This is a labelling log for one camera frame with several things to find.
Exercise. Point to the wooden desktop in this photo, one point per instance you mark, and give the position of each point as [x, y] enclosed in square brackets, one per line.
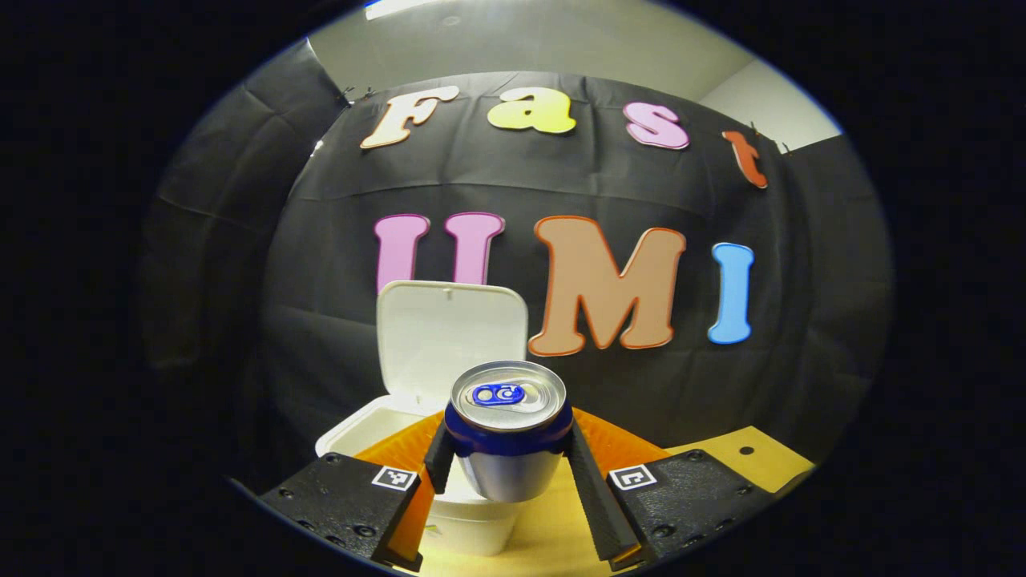
[721, 473]

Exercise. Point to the black backdrop cloth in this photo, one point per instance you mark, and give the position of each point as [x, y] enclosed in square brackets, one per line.
[321, 240]

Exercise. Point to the ceiling light panel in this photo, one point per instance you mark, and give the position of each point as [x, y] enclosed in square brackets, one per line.
[397, 8]

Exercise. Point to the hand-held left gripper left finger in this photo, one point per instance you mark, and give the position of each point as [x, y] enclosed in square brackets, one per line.
[439, 465]

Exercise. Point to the blue pop can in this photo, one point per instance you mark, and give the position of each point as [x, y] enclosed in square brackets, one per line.
[509, 457]

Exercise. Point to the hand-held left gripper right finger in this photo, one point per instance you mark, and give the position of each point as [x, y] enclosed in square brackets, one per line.
[597, 505]

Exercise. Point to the white desktop garbage bin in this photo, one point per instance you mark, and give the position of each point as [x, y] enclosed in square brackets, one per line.
[449, 328]

